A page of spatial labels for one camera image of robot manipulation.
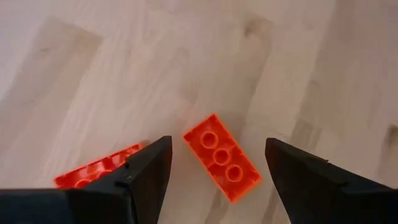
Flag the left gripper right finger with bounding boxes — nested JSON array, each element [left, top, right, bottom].
[[264, 138, 398, 224]]

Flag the orange 2x4 toy brick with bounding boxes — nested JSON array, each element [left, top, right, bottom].
[[52, 142, 144, 189], [182, 113, 262, 203]]

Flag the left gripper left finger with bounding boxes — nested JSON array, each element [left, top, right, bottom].
[[65, 135, 174, 224]]

